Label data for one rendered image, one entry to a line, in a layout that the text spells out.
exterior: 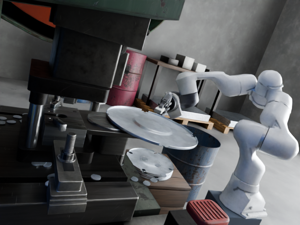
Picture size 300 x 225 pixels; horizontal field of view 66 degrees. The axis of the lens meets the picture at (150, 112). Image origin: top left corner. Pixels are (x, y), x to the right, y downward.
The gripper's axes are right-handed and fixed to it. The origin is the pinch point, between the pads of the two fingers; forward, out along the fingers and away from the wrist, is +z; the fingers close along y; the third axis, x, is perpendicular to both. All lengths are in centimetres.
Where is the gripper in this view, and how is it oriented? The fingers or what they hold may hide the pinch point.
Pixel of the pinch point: (159, 110)
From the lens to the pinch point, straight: 94.9
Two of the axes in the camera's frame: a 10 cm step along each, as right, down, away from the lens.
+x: 9.1, 3.7, -1.9
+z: -2.7, 1.9, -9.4
